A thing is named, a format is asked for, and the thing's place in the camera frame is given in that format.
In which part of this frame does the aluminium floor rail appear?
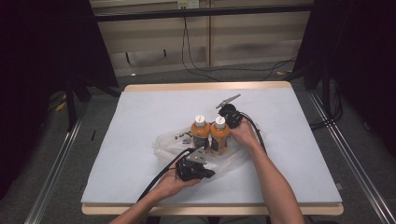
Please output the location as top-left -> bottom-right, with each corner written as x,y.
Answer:
23,116 -> 87,224
307,91 -> 396,224

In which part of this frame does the white work board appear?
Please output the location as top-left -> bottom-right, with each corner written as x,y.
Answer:
80,80 -> 346,217

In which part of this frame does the black curtain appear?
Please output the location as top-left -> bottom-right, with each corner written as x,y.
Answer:
291,0 -> 396,158
0,0 -> 120,200

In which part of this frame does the black floor cable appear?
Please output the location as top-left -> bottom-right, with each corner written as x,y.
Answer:
214,56 -> 297,82

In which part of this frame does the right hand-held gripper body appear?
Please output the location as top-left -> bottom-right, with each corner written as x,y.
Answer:
216,93 -> 245,130

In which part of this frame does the person's right hand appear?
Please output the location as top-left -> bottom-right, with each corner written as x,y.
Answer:
229,117 -> 262,150

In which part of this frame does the black cable bundle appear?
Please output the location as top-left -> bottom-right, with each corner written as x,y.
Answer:
308,79 -> 345,131

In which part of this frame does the translucent plastic bag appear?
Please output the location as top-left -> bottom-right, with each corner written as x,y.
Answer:
151,125 -> 269,177

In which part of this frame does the yellow floor tape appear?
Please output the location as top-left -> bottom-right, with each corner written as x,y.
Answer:
54,100 -> 68,113

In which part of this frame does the white wall outlet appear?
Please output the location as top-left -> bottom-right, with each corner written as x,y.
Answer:
177,0 -> 201,10

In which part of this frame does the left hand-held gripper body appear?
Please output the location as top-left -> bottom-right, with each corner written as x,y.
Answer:
175,147 -> 208,183

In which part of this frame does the black horizontal bar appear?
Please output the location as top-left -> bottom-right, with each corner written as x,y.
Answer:
93,4 -> 313,22

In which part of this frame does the white table cover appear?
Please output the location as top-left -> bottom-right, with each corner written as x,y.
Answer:
79,87 -> 344,206

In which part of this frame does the black hanging cable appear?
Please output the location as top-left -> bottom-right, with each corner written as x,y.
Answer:
181,16 -> 220,82

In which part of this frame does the orange juice bottle white cap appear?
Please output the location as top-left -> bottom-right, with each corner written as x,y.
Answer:
209,116 -> 232,156
190,114 -> 212,154

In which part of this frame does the person's left hand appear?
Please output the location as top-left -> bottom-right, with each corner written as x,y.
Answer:
154,169 -> 202,201

